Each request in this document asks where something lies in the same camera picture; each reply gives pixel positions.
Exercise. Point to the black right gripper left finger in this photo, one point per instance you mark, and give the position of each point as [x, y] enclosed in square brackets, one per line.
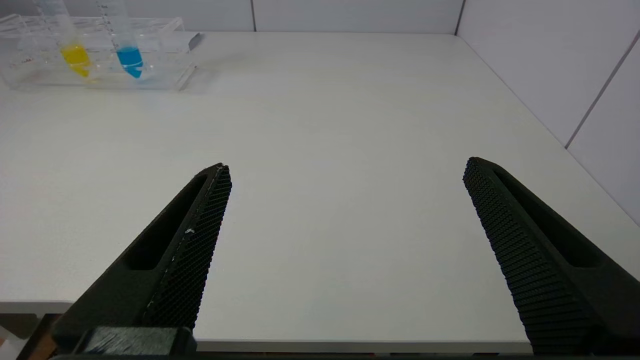
[175, 270]

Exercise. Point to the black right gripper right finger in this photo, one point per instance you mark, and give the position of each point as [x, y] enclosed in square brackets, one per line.
[545, 270]

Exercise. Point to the test tube with yellow pigment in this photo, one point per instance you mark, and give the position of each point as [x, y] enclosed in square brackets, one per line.
[75, 57]

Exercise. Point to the test tube with blue pigment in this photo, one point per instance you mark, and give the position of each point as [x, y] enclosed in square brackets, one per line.
[130, 57]

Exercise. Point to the clear plastic test tube rack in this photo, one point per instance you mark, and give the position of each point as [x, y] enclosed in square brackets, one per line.
[45, 80]

